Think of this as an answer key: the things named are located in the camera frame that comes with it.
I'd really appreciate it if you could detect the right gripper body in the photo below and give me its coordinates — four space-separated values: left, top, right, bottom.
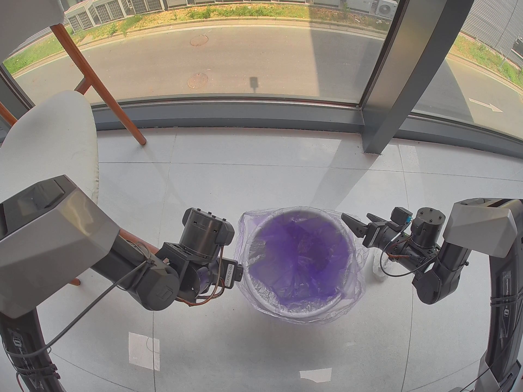
365 219 410 255

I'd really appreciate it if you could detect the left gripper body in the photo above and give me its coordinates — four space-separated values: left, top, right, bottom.
197 259 244 298

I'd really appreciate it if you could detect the white paper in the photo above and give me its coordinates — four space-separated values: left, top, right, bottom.
370 248 389 281

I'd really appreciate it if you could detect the purple plastic bag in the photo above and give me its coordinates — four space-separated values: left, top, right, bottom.
236 207 370 324

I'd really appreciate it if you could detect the white trash bin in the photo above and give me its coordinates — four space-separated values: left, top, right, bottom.
245 207 356 318

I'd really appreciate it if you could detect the window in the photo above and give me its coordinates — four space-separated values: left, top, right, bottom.
0 0 523 155

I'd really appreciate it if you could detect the white cushioned wooden chair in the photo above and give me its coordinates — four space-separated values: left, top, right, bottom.
0 0 159 288

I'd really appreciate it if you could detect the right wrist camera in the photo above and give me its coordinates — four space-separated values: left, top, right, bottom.
389 206 413 228

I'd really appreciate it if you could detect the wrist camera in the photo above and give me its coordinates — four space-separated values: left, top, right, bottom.
389 206 413 228
210 218 237 258

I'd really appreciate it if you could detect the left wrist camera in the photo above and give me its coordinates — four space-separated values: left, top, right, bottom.
210 218 237 258

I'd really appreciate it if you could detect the black cable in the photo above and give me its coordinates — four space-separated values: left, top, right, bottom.
380 235 434 278
35 260 154 352

